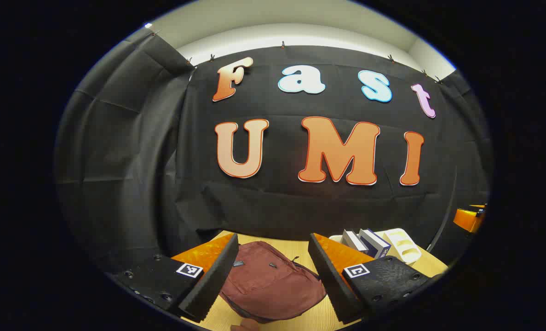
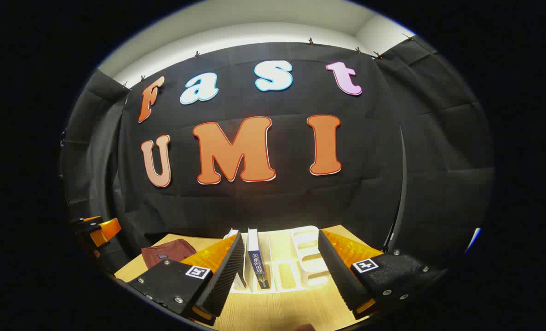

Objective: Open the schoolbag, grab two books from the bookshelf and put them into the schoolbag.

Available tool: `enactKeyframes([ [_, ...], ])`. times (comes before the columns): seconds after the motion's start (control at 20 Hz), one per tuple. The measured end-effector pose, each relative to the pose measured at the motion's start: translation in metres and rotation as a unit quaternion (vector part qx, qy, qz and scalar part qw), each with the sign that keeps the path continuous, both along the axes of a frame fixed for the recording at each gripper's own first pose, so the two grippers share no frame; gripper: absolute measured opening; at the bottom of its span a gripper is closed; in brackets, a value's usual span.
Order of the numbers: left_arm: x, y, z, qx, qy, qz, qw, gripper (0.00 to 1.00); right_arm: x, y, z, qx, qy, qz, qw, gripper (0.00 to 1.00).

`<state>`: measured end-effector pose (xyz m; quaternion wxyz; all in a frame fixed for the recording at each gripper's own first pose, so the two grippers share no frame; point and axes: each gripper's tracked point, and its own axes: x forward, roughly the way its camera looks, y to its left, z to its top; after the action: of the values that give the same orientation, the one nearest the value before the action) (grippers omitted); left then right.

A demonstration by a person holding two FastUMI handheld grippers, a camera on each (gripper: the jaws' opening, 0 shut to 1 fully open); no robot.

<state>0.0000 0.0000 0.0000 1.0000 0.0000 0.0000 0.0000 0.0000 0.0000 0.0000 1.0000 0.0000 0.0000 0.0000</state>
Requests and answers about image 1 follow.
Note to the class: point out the white bookshelf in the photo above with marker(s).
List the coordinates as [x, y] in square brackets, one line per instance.
[404, 246]

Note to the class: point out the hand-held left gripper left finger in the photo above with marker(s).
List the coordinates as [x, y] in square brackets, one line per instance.
[213, 280]

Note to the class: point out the blue book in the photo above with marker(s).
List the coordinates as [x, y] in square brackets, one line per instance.
[377, 243]

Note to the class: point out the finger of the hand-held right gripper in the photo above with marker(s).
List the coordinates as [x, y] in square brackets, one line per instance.
[467, 219]

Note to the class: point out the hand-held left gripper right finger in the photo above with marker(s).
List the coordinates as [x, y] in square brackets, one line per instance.
[336, 285]

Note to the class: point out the black backdrop cloth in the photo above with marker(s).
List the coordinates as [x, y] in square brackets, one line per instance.
[130, 161]

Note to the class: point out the maroon schoolbag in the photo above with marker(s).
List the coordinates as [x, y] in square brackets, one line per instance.
[272, 285]

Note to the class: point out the grey book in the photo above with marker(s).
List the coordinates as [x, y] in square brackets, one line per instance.
[352, 240]

